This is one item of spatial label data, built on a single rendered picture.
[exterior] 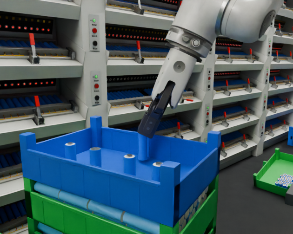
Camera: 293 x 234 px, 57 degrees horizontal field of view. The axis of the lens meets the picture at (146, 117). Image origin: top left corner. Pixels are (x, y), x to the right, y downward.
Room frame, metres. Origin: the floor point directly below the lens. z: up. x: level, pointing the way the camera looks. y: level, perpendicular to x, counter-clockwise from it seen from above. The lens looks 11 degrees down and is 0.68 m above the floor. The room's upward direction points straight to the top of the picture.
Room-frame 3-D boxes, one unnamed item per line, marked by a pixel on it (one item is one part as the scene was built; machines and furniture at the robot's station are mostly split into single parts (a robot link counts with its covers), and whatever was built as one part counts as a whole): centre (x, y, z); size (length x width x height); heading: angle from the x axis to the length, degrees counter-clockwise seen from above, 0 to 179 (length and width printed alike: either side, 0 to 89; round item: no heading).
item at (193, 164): (0.47, 0.04, 0.52); 0.30 x 0.20 x 0.08; 59
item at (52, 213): (0.47, 0.04, 0.44); 0.30 x 0.20 x 0.08; 59
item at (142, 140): (0.52, 0.01, 0.52); 0.02 x 0.02 x 0.06
